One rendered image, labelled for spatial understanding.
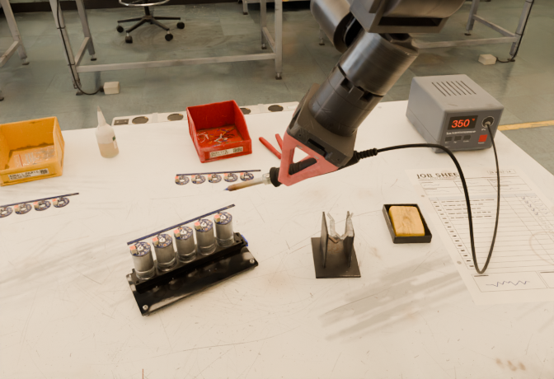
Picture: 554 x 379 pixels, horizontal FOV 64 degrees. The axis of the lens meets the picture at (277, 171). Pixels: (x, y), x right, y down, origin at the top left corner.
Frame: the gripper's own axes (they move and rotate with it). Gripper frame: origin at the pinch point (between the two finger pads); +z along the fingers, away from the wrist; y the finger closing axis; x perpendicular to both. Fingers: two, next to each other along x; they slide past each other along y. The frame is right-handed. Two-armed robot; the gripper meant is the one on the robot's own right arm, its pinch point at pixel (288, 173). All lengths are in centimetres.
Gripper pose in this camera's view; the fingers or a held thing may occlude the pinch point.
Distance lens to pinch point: 51.9
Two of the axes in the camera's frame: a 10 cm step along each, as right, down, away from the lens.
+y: -2.4, 5.5, -8.0
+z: -4.8, 6.5, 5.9
